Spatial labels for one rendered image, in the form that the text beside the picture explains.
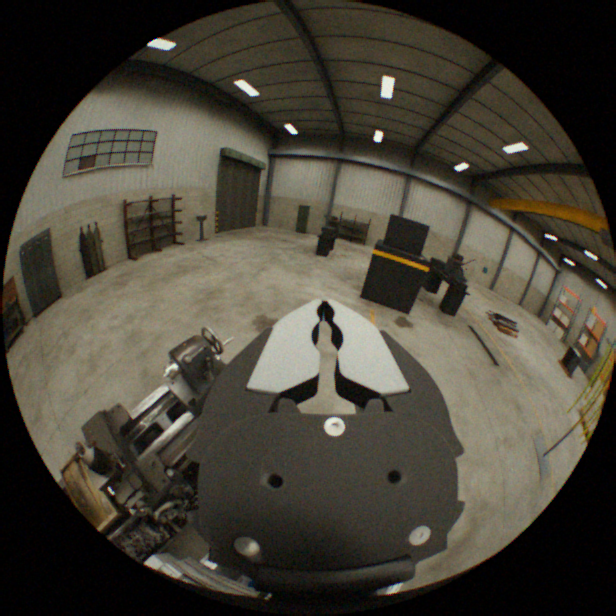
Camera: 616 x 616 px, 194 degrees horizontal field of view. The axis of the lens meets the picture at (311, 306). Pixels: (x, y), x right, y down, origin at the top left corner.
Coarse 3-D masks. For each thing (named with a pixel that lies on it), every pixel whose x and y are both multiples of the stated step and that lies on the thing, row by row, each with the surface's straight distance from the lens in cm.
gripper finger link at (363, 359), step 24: (336, 312) 11; (336, 336) 10; (360, 336) 9; (336, 360) 8; (360, 360) 8; (384, 360) 8; (336, 384) 8; (360, 384) 7; (384, 384) 7; (360, 408) 9
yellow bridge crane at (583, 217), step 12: (492, 204) 1605; (504, 204) 1499; (516, 204) 1411; (528, 204) 1338; (540, 204) 1277; (552, 204) 1227; (564, 204) 1185; (564, 216) 1168; (576, 216) 1126; (588, 216) 1101; (600, 216) 1083; (600, 228) 1043
